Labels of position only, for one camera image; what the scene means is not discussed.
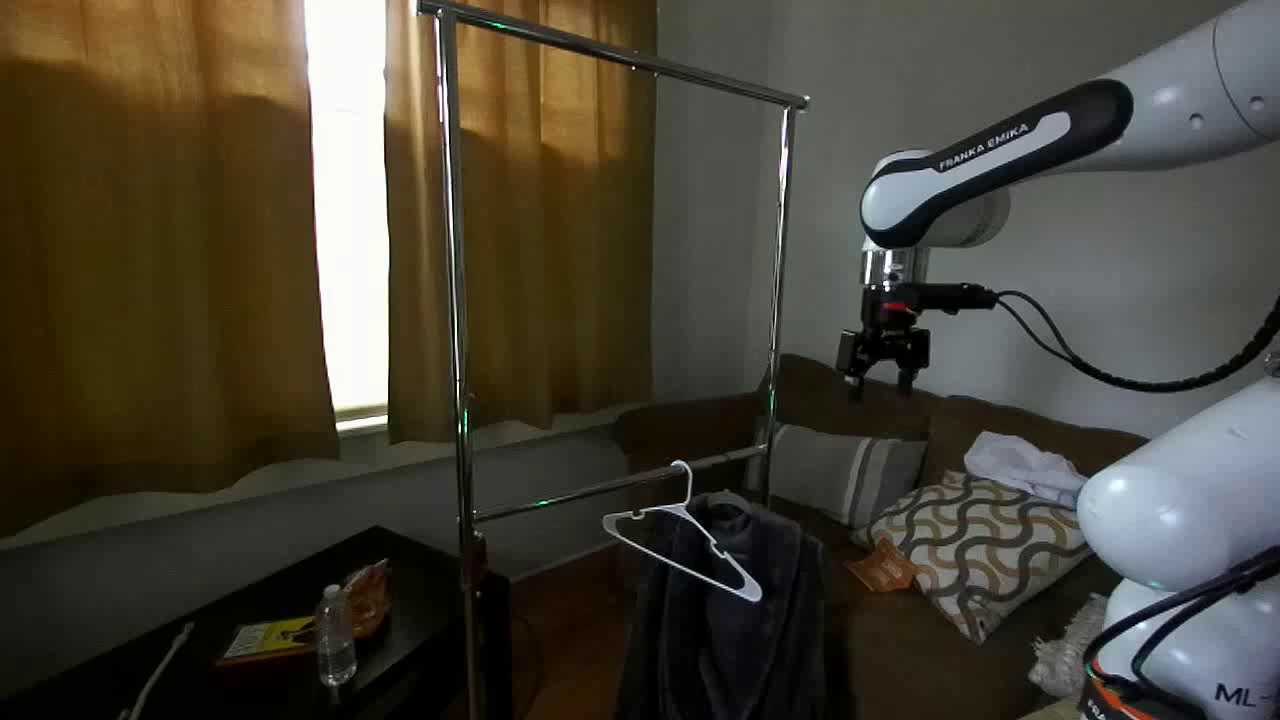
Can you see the thin white stick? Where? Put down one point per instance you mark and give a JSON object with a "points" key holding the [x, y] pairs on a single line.
{"points": [[161, 665]]}

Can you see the dark grey hanging robe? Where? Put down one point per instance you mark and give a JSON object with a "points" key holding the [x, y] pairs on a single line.
{"points": [[733, 642]]}

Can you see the small orange packet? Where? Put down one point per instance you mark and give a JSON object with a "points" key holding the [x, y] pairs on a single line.
{"points": [[883, 569]]}

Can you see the wide mustard curtain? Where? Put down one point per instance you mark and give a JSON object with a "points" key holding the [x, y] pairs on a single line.
{"points": [[161, 255]]}

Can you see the narrow mustard curtain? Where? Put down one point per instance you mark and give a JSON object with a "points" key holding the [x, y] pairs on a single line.
{"points": [[544, 226]]}

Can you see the black low table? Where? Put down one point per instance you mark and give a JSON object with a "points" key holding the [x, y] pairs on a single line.
{"points": [[267, 685]]}

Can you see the brown sofa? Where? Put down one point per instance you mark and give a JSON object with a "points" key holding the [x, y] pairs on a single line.
{"points": [[922, 665]]}

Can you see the metal clothes rack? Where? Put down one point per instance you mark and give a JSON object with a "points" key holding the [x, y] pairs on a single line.
{"points": [[455, 267]]}

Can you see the orange snack bag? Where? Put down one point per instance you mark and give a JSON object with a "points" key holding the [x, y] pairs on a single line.
{"points": [[366, 601]]}

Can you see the white crumpled paper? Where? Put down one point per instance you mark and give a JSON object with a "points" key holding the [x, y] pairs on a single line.
{"points": [[1067, 653]]}

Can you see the white plastic hanger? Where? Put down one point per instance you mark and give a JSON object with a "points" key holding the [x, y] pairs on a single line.
{"points": [[729, 574]]}

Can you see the grey striped pillow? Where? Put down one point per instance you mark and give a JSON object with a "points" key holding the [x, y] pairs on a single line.
{"points": [[843, 472]]}

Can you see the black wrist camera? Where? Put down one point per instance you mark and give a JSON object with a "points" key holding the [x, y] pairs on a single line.
{"points": [[942, 296]]}

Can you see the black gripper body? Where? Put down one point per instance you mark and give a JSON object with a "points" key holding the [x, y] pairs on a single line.
{"points": [[886, 343]]}

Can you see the beige wave pattern pillow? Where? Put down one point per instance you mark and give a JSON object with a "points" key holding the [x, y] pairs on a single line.
{"points": [[980, 545]]}

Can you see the white crumpled cloth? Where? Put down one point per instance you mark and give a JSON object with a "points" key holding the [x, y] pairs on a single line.
{"points": [[1020, 467]]}

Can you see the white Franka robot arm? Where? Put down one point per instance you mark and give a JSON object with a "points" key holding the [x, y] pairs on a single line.
{"points": [[1203, 495]]}

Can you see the clear plastic water bottle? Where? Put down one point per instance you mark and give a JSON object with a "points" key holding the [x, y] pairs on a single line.
{"points": [[339, 644]]}

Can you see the yellow flat box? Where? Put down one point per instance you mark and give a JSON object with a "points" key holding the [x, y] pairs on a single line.
{"points": [[267, 642]]}

